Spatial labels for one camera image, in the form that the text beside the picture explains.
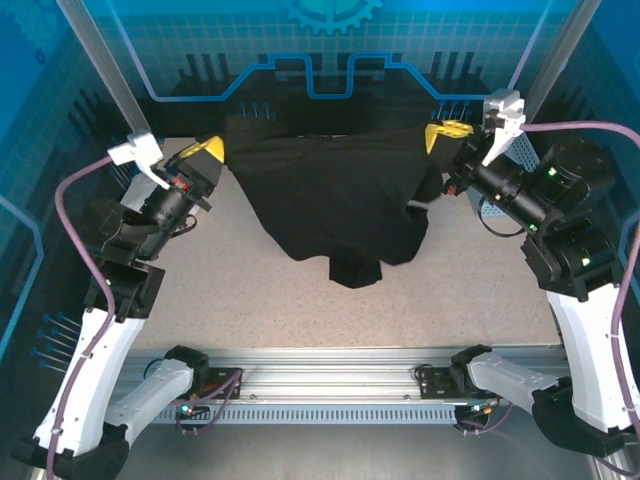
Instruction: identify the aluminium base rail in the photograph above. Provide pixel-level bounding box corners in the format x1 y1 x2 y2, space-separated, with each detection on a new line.
107 343 569 407

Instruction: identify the aluminium frame post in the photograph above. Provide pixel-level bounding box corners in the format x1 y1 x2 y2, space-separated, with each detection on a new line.
53 0 152 146
519 0 604 126

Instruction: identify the grey perforated plastic basket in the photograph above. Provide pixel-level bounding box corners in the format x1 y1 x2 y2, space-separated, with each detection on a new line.
469 132 535 220

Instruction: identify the slotted grey cable duct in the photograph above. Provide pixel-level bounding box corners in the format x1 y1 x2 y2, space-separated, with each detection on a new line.
153 402 469 427

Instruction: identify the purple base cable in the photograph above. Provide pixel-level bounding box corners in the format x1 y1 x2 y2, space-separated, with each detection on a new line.
172 368 245 437
455 397 515 437

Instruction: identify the black t-shirt with floral print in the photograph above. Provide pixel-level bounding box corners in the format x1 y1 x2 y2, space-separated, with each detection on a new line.
219 113 457 292

